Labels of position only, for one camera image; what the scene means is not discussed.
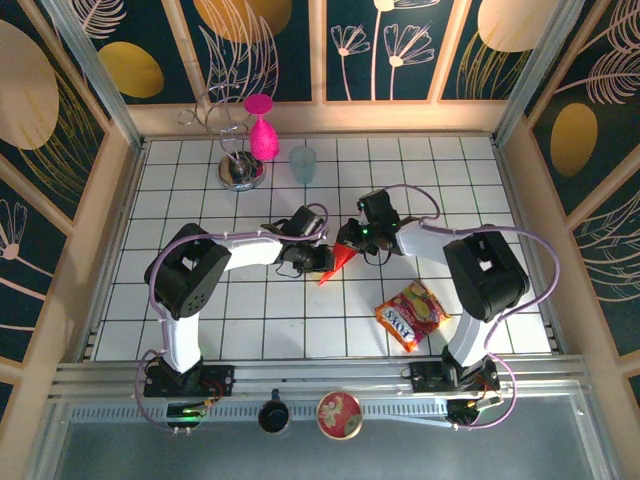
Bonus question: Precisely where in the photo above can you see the red square paper sheet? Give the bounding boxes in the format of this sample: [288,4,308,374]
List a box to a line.
[317,241,359,288]

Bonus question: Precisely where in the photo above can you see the translucent plastic cup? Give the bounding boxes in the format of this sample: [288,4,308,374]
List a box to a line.
[288,146,318,186]

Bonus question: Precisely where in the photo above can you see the orange candy bag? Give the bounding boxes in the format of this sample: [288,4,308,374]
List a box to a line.
[374,278,453,354]

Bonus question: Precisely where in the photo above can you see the pink wine glass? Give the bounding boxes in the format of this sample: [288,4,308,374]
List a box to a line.
[243,93,280,161]

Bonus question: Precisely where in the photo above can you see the black mug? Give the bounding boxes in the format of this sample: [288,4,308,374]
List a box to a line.
[257,387,292,435]

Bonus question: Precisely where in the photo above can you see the perforated metal strip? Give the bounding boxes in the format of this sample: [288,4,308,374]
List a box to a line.
[69,402,451,425]

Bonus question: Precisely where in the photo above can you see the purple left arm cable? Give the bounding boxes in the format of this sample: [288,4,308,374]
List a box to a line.
[133,202,330,434]

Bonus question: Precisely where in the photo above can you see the chrome wire glass stand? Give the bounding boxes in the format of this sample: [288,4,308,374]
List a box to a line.
[178,82,267,192]

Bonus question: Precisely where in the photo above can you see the aluminium rail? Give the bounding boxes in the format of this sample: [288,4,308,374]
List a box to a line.
[49,353,594,401]

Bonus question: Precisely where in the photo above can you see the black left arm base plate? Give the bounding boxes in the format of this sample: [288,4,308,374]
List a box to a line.
[143,363,236,399]

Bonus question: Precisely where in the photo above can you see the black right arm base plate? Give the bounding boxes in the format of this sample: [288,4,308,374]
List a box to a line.
[408,360,501,395]

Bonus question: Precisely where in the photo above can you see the aluminium frame post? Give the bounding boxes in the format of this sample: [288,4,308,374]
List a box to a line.
[492,0,587,146]
[42,0,147,151]

